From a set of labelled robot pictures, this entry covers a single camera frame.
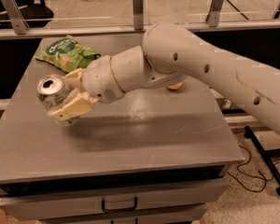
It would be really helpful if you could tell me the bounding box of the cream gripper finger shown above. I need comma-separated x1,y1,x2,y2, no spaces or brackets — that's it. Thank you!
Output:
48,92,98,121
63,68,84,91

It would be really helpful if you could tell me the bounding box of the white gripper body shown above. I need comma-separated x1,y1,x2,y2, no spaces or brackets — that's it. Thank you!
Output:
82,56,125,104

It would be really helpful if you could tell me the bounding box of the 7up soda can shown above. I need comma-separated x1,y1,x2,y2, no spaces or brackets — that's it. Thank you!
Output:
36,74,70,118

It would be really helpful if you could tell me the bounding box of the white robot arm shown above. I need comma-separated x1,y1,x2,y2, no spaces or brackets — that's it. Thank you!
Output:
48,22,280,134

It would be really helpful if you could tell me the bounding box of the green chip bag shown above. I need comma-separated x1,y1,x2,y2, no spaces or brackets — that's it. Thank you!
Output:
35,35,101,73

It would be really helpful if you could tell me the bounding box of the black office chair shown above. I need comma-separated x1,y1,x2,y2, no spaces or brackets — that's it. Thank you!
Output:
0,0,54,29

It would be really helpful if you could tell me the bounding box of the orange fruit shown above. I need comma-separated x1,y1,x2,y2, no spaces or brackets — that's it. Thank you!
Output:
166,82,183,91

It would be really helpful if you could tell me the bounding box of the black floor stand leg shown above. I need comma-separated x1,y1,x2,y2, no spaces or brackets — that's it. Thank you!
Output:
245,126,280,196

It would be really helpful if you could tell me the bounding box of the left metal rail bracket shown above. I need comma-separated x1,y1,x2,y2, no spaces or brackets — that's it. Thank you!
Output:
1,0,29,35

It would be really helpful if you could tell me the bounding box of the metal rail bracket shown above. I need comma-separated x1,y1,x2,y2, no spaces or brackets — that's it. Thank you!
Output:
1,0,29,35
205,0,224,27
133,0,144,30

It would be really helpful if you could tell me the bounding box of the middle metal rail bracket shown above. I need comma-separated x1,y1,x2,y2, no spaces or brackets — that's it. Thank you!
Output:
133,0,144,30

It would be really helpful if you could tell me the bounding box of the grey drawer with black handle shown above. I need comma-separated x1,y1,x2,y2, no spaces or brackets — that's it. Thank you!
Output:
0,178,228,220

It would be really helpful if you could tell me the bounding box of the right metal rail bracket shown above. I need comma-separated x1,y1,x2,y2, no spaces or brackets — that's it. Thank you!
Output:
205,0,224,27

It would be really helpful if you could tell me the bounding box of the black cable on floor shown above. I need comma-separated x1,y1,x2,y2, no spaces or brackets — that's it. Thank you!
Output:
227,145,280,194

